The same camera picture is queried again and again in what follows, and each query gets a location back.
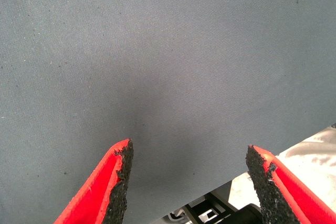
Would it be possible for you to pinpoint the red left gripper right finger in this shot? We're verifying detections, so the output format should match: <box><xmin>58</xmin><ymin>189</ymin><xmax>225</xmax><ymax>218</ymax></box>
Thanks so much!
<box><xmin>246</xmin><ymin>145</ymin><xmax>336</xmax><ymax>224</ymax></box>

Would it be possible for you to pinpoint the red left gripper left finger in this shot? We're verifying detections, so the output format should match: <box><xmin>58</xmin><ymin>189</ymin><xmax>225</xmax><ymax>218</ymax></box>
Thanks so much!
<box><xmin>54</xmin><ymin>138</ymin><xmax>134</xmax><ymax>224</ymax></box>

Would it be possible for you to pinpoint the white crumpled floor sheet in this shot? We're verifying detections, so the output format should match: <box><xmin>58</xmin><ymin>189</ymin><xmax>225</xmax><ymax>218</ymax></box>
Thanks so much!
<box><xmin>275</xmin><ymin>126</ymin><xmax>336</xmax><ymax>168</ymax></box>

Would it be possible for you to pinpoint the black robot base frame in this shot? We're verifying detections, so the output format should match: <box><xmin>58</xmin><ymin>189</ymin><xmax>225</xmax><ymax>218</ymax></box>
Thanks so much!
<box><xmin>183</xmin><ymin>191</ymin><xmax>263</xmax><ymax>224</ymax></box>

